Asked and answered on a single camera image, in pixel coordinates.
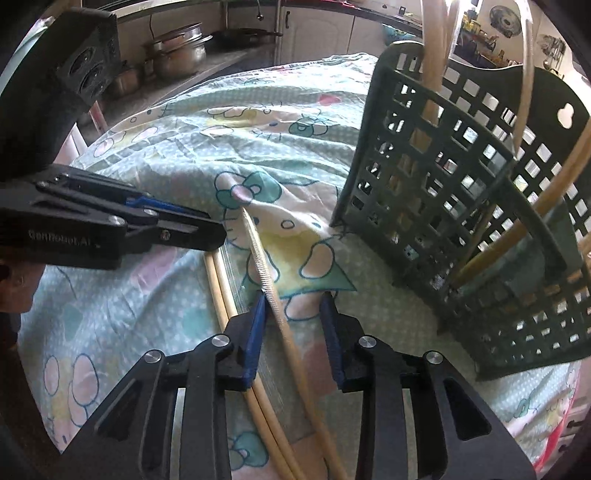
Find pink cloth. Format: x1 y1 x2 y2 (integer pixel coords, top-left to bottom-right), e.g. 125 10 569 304
538 369 585 467

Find colourful counter clutter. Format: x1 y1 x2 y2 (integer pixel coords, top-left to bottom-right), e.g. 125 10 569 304
462 9 500 65

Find black frying pan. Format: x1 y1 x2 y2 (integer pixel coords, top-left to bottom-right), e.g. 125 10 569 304
210 28 284 49

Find cartoon printed tablecloth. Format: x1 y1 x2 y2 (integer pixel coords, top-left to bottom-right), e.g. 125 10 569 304
18 53 585 480

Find hanging metal kitchen tools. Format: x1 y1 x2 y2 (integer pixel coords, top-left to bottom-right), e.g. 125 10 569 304
542 37 568 75

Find large metal pot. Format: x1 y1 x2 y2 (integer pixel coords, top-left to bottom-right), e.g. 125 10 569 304
154 44 209 79

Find small metal pot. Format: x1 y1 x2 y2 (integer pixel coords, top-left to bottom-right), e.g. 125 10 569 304
108 65 141 97

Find plastic wooden chopstick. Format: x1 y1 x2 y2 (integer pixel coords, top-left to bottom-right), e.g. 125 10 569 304
519 0 539 153
238 205 349 480

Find round wall fan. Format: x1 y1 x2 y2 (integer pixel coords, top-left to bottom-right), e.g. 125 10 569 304
489 4 523 38

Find teal hanging bag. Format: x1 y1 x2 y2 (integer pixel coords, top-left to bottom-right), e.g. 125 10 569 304
382 23 419 44

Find green plastic mesh basket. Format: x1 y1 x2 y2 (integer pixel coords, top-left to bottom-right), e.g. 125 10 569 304
330 41 591 381

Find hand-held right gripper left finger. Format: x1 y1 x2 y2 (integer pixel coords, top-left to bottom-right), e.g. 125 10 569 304
59 292 269 480

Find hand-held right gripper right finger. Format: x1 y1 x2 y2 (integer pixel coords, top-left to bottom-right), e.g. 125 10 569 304
320 291 537 480

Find grey speckled counter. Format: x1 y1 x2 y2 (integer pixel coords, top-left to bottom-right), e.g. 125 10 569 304
99 46 252 125

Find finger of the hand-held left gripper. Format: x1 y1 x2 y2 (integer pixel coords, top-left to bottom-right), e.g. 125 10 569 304
39 172 211 222
126 213 228 254

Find person's left hand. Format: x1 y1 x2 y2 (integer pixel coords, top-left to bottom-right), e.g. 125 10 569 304
0 258 44 333

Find black countertop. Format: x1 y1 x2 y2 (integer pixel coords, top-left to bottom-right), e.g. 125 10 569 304
281 0 423 29

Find white lower cabinet row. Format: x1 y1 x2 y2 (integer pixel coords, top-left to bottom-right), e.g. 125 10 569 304
277 2 426 65

